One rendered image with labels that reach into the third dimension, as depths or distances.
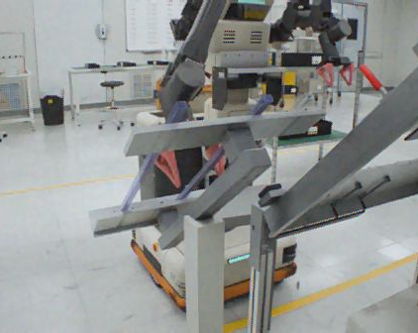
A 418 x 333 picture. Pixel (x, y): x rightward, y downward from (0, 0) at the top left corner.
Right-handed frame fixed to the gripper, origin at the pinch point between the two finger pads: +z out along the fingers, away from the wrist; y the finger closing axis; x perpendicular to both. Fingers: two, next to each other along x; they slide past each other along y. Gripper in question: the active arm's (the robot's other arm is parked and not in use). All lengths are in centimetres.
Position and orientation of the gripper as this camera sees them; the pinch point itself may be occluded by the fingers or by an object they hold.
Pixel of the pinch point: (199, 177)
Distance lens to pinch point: 77.1
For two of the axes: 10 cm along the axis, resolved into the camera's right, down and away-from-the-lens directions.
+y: 8.8, -1.6, 4.6
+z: 3.2, 9.0, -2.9
